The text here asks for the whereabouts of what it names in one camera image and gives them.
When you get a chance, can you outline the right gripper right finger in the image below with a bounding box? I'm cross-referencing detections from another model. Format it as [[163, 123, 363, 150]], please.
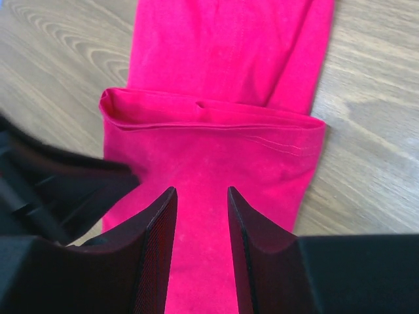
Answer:
[[228, 187, 418, 313]]

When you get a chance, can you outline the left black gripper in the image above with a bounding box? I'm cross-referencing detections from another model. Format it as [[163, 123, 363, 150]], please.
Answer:
[[1, 116, 139, 245]]

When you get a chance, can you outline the pink t shirt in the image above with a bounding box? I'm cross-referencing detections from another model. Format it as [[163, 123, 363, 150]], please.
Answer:
[[99, 0, 335, 313]]

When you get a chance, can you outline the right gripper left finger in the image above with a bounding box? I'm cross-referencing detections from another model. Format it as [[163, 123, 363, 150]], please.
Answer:
[[1, 188, 177, 314]]

